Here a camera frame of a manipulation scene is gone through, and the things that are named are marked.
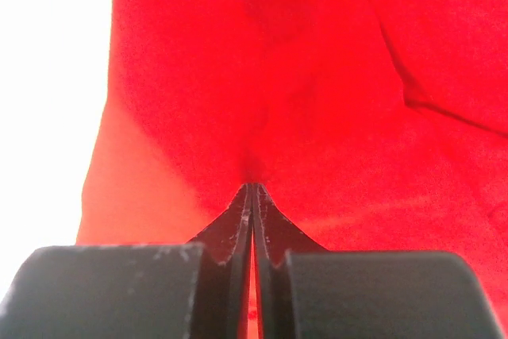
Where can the red t shirt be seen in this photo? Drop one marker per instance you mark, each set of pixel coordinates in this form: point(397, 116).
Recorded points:
point(373, 124)

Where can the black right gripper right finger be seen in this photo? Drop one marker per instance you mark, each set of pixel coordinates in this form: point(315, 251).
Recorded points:
point(275, 236)

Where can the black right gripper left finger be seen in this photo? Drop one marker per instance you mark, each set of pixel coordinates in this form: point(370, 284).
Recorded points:
point(220, 305)

